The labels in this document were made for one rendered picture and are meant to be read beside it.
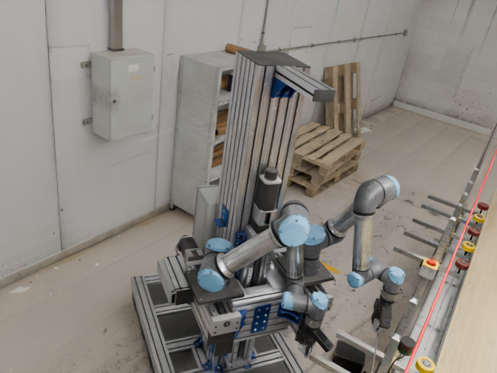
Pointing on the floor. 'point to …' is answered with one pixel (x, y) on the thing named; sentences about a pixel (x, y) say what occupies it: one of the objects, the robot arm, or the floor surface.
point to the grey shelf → (198, 124)
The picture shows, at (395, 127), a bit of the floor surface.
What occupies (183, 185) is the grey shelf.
